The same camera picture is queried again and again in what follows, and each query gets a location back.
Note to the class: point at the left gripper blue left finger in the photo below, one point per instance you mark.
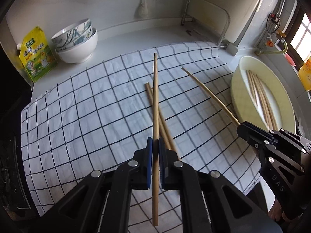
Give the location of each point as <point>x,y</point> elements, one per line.
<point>101,201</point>

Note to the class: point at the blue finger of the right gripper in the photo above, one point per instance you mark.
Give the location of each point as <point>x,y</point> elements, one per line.
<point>292,158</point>
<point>256,136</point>

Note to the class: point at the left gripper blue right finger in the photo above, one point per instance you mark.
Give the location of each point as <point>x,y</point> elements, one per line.
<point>209,201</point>

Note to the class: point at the wooden chopstick separate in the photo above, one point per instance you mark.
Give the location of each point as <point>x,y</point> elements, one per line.
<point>258,97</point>

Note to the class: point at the person's right hand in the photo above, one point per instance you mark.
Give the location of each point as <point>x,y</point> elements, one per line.
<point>275,212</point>

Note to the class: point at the cream oval tray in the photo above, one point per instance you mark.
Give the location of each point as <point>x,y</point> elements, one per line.
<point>278,98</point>

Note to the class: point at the orange packet by window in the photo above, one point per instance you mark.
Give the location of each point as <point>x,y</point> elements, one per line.
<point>304,74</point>

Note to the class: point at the white black checkered cloth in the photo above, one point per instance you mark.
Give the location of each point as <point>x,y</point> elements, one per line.
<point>98,118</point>

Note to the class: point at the metal framed folding rack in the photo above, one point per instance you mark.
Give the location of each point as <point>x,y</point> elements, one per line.
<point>209,15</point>

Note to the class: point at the large white bowl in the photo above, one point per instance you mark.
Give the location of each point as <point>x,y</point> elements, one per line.
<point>81,52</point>

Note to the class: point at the yellow green refill pouch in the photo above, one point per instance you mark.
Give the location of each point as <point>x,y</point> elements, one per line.
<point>36,55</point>

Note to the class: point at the blue patterned bowl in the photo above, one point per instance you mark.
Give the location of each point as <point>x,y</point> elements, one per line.
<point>60,37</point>
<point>75,39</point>

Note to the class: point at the gas valve with hose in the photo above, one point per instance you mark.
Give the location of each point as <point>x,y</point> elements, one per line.
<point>266,41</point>

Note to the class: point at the white wall pipe fitting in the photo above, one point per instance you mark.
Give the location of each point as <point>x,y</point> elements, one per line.
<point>142,9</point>

